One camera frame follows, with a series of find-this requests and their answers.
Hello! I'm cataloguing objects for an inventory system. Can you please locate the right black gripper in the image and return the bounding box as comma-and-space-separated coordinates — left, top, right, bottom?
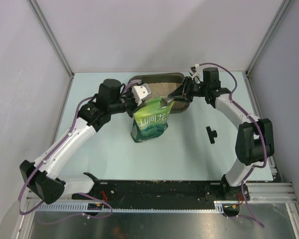
168, 76, 208, 103

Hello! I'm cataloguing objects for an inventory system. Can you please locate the brown litter box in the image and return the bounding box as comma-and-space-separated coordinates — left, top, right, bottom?
126, 72, 190, 116

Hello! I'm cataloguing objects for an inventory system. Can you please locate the green litter bag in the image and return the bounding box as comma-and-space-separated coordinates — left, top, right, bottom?
131, 97, 174, 143

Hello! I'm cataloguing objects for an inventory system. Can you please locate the black bag clip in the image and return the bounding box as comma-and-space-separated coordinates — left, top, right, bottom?
206, 126, 218, 144

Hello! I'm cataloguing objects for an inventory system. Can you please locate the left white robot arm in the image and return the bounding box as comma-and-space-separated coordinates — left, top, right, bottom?
18, 79, 142, 204

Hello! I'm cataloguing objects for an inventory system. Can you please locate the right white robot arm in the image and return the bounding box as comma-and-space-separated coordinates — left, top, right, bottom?
168, 63, 275, 200

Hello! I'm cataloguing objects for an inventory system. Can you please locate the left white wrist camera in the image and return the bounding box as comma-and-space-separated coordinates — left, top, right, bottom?
132, 83, 151, 106

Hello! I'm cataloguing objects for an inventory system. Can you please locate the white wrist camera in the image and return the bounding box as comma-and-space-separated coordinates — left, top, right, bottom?
132, 83, 151, 106
189, 64, 202, 83

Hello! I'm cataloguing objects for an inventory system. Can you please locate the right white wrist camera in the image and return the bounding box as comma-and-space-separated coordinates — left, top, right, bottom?
189, 64, 202, 83

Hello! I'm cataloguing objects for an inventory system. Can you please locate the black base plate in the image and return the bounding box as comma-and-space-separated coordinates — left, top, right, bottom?
71, 179, 251, 216

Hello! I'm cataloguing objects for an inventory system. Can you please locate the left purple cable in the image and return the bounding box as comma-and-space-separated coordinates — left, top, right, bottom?
18, 79, 114, 222

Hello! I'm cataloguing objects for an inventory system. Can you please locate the grey cable duct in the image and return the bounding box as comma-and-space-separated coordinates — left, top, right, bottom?
36, 202, 224, 214

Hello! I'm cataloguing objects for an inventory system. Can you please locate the aluminium frame rail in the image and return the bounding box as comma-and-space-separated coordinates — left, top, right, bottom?
247, 182, 298, 204

